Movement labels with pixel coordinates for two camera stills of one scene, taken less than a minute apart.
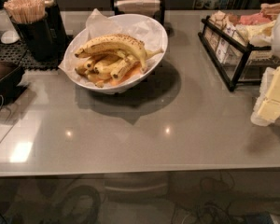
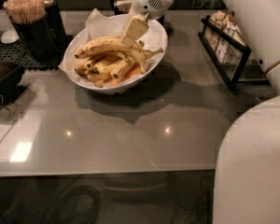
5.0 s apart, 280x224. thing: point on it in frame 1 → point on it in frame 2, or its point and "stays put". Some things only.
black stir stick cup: [37, 36] stays put
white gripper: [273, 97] → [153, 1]
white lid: [9, 36] stays put
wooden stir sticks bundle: [26, 9] stays put
